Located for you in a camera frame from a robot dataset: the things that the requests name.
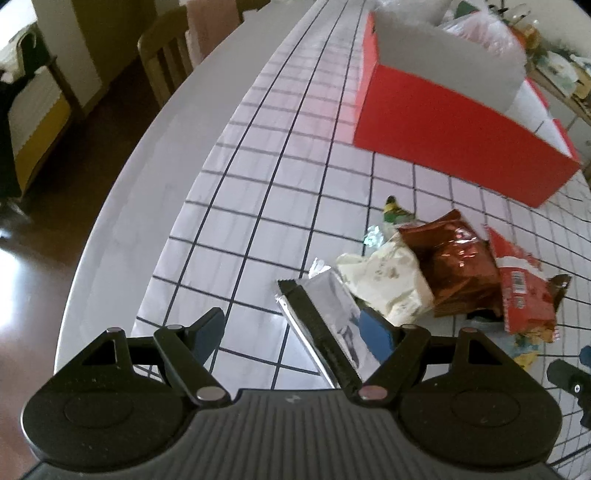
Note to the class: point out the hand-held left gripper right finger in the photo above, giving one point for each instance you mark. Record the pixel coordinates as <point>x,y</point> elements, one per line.
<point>376,333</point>

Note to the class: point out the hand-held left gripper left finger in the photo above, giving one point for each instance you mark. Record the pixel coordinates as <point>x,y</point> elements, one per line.
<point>207,333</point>

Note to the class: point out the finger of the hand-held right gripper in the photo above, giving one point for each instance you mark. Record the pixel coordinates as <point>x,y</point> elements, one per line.
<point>564,374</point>

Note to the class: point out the cream snack packet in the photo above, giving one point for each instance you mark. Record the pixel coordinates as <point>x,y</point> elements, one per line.
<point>388,277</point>

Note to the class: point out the silver snack packet black stripe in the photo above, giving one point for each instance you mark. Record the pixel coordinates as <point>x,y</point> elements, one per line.
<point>323,295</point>

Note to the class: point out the red snack packet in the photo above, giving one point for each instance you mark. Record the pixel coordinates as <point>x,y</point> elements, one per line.
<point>521,295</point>

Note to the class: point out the brown snack packet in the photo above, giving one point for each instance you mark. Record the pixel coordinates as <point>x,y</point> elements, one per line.
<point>457,263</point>

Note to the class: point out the red cardboard box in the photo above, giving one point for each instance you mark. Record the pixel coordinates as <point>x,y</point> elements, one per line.
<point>438,115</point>

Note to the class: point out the silver foil wrapper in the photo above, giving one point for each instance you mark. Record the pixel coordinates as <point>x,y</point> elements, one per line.
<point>376,236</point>

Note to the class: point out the yellow wooden bench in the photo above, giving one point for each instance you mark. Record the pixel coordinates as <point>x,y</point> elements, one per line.
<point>41,120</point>

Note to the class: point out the wooden chair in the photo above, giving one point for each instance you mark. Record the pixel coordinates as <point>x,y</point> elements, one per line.
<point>161,55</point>

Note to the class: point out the pink cloth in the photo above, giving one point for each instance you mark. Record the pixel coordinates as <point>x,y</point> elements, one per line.
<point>207,32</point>

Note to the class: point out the pink plastic bag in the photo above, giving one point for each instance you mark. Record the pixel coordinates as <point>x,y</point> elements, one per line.
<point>485,32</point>

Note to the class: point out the glass jar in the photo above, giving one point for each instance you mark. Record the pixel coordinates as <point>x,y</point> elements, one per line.
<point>526,27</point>

